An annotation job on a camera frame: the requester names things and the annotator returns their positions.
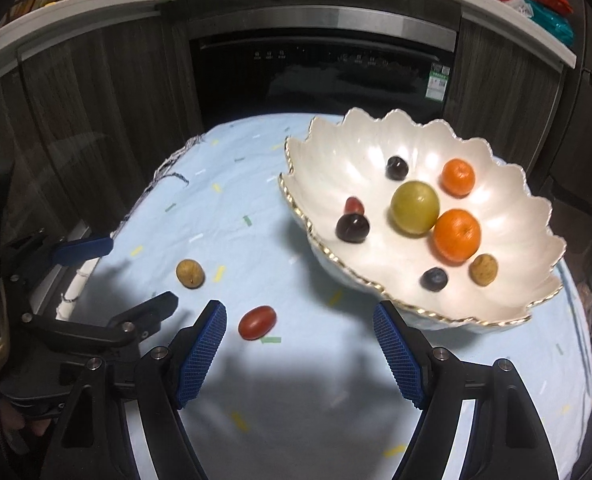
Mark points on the large orange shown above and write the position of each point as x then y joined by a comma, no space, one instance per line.
456,236

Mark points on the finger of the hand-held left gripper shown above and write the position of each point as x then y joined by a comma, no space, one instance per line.
83,251
146,310

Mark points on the green white sticker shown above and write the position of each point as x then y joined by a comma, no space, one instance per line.
438,80

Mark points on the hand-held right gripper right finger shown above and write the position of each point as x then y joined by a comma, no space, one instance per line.
395,355

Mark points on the black built-in oven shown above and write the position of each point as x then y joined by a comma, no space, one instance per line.
301,75

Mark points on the white scalloped bowl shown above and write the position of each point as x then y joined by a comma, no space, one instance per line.
515,220

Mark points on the small orange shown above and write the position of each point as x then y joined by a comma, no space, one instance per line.
458,177

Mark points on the person's left hand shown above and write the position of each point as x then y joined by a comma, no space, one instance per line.
38,427

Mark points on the light blue tablecloth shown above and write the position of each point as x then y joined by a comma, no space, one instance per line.
301,410

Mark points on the brown longan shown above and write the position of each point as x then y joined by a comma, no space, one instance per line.
484,269
190,273

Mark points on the dark wood cabinet door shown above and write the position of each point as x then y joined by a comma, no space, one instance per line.
101,110
505,85

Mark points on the blueberry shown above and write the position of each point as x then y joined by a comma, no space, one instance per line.
434,278

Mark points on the green apple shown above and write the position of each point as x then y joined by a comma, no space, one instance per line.
414,207

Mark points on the small red cherry tomato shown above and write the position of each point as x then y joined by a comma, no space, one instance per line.
354,205

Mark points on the dark purple plum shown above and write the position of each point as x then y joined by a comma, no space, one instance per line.
352,228
396,168

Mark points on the teal packet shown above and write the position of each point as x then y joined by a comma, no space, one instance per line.
555,22

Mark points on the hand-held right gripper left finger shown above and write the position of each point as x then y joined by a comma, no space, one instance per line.
203,355

